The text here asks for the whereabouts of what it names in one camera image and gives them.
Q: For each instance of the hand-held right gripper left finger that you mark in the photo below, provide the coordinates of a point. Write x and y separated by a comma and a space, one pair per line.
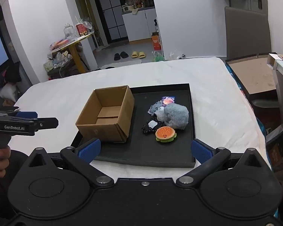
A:
90, 148

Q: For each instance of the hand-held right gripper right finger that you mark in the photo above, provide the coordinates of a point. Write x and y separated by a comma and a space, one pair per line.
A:
201, 151

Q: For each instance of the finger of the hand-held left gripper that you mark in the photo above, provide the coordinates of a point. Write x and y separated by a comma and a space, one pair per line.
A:
27, 114
48, 123

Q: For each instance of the brown cardboard box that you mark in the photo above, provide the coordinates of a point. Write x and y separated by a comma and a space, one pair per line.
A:
101, 129

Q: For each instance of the hamburger plush toy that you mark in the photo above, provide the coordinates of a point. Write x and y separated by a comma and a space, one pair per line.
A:
165, 133

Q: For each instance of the grey fluffy plush toy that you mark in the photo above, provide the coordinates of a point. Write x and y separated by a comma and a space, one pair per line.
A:
176, 116

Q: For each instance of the black tray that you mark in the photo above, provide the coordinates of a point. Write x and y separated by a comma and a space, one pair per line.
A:
143, 150

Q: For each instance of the black and white small toy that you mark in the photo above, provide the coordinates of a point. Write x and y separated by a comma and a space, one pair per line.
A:
147, 128

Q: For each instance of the blue packet with orange circle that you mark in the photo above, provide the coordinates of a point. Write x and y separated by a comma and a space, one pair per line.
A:
167, 101

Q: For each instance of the grey-blue knitted cloth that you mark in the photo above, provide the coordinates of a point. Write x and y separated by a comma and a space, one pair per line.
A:
154, 108

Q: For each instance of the person's left hand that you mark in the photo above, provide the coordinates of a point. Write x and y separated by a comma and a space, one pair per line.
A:
0, 162

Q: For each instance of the white bag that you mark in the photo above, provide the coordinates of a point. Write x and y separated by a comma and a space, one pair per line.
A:
10, 94

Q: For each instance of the pile of clutter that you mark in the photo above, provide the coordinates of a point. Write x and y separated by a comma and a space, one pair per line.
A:
57, 62

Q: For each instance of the yellow round table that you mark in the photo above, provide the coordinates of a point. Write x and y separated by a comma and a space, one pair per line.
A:
76, 56

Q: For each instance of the colourful packets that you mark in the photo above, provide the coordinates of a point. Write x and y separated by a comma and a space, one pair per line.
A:
59, 44

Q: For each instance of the black box with brown board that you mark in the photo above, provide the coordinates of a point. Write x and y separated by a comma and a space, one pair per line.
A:
252, 75

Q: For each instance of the glass jar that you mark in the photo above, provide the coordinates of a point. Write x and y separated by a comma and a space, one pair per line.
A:
68, 31

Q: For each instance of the black slipper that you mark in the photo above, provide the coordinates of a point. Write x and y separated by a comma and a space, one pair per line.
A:
117, 56
124, 54

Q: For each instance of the red box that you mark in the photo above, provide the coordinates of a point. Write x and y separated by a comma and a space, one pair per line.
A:
81, 29

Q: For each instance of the clear plastic bag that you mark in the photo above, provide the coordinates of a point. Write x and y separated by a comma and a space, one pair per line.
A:
176, 55

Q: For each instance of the yellow slipper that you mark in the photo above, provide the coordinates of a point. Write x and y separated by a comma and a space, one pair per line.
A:
142, 54
135, 54

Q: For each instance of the green plastic bag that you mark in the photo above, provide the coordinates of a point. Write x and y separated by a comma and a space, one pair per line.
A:
158, 57

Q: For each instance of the orange carton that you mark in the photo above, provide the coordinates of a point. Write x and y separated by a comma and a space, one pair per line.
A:
156, 41

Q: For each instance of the grey chair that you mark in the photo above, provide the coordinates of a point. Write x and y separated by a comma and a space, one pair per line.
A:
247, 33

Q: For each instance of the dark panelled sliding door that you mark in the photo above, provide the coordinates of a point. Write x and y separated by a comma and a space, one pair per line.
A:
112, 11

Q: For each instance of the white cabinet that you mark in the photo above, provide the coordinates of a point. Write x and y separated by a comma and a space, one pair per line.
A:
138, 26

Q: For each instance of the white microwave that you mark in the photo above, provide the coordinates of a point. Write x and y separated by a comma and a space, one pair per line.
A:
126, 9

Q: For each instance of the white table frame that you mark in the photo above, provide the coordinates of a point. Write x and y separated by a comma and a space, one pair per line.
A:
280, 87

